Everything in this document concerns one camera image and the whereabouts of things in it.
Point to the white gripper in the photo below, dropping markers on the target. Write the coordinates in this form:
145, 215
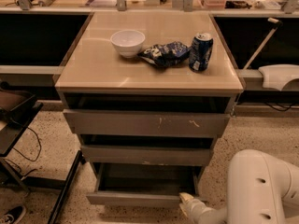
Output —
196, 207

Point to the grey bottom drawer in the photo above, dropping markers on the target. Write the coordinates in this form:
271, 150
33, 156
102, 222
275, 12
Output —
143, 185

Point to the grey drawer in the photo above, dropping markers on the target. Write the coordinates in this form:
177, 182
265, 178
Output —
143, 185
147, 156
141, 123

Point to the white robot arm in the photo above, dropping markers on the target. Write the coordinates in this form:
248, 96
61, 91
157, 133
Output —
261, 189

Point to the grey middle drawer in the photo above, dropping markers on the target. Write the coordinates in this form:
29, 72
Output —
147, 156

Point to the grey top drawer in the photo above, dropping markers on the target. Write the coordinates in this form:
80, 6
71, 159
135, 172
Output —
141, 123

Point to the grey three-drawer cabinet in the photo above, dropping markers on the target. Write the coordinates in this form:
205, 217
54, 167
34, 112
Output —
96, 77

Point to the blue crumpled snack bag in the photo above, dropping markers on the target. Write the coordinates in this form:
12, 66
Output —
167, 55

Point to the blue soda can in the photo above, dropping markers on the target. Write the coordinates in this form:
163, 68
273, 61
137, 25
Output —
200, 52

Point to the white bowl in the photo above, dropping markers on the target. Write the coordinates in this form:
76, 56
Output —
127, 43

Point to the black and white sneaker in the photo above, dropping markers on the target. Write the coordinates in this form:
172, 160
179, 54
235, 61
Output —
14, 215

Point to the black cart on left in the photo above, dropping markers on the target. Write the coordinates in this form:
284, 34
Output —
17, 111

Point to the white dustpan with handle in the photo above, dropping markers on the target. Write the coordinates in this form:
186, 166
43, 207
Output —
275, 76

